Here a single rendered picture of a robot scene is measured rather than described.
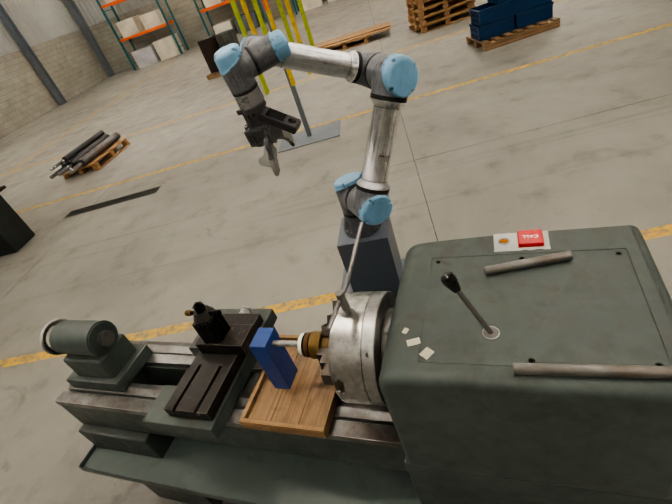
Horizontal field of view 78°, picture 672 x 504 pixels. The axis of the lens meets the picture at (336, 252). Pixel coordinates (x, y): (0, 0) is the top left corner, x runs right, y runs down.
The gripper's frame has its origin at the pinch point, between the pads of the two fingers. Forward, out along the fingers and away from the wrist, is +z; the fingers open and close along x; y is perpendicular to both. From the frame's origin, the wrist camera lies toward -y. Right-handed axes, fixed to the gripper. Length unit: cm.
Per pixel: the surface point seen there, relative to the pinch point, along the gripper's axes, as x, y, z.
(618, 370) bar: 52, -82, 16
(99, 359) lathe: 55, 84, 43
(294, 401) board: 54, 3, 56
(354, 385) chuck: 55, -27, 32
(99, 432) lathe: 75, 100, 74
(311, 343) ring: 43, -9, 34
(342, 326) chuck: 43, -23, 23
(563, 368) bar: 52, -73, 16
